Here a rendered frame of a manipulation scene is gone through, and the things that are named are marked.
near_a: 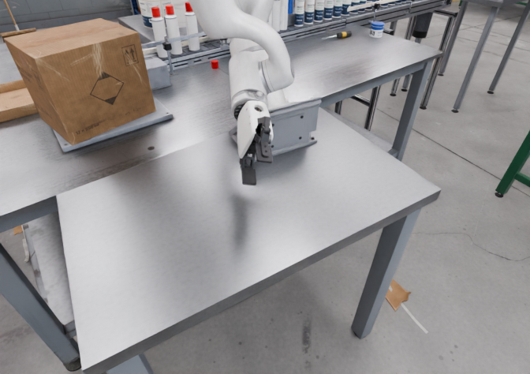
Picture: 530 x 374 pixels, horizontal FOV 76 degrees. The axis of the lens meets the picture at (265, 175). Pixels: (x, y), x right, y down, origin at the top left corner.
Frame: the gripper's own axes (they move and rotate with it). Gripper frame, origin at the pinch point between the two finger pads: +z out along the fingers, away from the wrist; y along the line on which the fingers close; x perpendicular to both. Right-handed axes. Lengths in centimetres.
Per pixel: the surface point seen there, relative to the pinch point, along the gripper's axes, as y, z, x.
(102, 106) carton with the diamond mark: 35, -40, 34
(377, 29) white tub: 30, -120, -94
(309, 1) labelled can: 35, -135, -56
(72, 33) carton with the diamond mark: 25, -58, 44
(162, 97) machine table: 49, -61, 16
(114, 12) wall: 312, -460, 74
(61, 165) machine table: 43, -22, 43
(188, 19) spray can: 41, -101, 7
